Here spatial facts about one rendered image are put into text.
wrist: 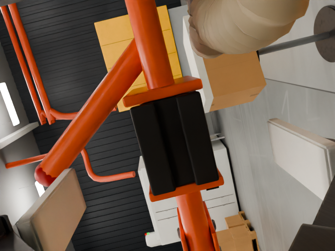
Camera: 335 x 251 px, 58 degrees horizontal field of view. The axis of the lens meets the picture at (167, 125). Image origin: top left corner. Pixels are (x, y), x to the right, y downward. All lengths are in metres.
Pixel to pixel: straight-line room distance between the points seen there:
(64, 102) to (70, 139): 11.09
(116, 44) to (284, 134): 7.43
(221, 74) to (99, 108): 1.78
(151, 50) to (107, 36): 7.39
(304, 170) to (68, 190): 0.13
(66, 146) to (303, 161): 0.18
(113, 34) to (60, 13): 3.95
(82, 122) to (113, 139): 11.02
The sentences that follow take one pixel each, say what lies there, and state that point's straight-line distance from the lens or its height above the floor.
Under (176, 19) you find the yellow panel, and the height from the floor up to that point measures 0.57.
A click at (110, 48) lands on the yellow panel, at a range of 7.59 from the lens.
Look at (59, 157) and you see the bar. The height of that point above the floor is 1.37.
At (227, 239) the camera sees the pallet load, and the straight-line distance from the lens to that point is 7.45.
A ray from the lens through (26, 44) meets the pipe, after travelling 8.40.
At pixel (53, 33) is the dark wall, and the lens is 11.28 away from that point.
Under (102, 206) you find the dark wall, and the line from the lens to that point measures 12.36.
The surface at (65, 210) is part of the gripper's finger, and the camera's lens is 0.18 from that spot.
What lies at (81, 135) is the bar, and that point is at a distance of 0.26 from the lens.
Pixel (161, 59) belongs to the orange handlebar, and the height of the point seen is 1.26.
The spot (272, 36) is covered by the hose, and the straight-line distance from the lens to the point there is 0.18.
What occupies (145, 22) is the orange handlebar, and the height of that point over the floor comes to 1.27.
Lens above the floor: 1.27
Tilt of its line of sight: 1 degrees up
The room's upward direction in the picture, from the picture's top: 104 degrees counter-clockwise
